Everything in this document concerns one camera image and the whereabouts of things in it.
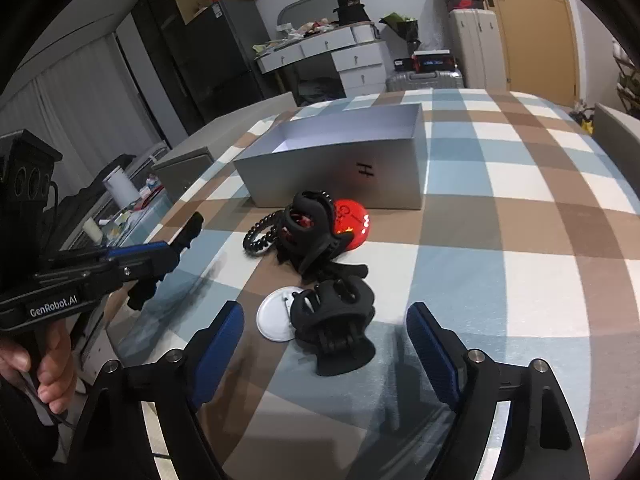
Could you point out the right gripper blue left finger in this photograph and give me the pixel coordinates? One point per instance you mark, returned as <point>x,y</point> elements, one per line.
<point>177,384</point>

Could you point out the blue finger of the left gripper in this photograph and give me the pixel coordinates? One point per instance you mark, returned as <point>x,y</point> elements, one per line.
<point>147,250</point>
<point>148,272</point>

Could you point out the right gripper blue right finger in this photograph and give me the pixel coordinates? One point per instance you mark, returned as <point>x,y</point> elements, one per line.
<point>541,439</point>

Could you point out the white round badge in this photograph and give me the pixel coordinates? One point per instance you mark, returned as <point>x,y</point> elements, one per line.
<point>273,317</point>

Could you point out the black hair claw clip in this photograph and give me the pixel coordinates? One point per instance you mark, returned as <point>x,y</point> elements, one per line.
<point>331,320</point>

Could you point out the red China pin badge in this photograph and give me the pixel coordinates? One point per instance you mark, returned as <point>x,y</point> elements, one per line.
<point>353,218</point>

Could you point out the person's left hand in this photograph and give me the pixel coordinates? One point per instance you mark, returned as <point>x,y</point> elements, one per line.
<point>56,371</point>

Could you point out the white cylinder bottle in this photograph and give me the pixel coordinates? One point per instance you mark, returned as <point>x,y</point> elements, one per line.
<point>122,190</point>

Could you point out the grey cabinet left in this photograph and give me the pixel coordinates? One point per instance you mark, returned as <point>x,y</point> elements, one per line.
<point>183,165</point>

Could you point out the grey cabinet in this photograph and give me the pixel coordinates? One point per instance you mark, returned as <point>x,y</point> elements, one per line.
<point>183,165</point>
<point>618,135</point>

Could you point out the plaid checkered tablecloth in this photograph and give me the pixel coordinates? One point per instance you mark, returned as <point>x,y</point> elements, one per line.
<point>526,245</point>

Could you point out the black refrigerator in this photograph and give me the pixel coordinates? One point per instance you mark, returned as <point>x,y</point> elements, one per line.
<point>223,72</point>

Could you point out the grey open cardboard box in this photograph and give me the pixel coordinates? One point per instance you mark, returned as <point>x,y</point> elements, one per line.
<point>375,155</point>

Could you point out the white drawer desk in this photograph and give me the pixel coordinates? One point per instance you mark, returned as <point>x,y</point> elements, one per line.
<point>360,64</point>

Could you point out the grey cabinet right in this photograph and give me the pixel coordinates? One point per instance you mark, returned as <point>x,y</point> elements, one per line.
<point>618,135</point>

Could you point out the grey chair back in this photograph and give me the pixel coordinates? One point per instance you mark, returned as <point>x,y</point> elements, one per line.
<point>304,11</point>

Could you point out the silver flat suitcase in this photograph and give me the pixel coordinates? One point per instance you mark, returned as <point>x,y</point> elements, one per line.
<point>441,79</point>

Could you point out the wooden shoe rack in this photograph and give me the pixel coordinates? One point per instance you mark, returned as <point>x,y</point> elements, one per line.
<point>628,82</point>

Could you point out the black box on suitcase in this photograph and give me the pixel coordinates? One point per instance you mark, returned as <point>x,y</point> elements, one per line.
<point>427,61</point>

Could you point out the wooden door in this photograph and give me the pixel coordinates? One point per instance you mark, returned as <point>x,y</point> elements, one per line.
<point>539,47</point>

